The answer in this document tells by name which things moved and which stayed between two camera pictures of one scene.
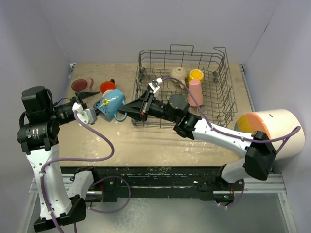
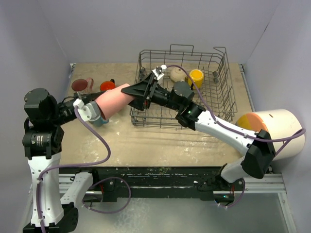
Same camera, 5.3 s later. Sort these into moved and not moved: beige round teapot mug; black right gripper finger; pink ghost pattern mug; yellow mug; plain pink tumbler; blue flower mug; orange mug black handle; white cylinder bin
Moved: blue flower mug; black right gripper finger; plain pink tumbler
Not moved: white cylinder bin; orange mug black handle; yellow mug; beige round teapot mug; pink ghost pattern mug
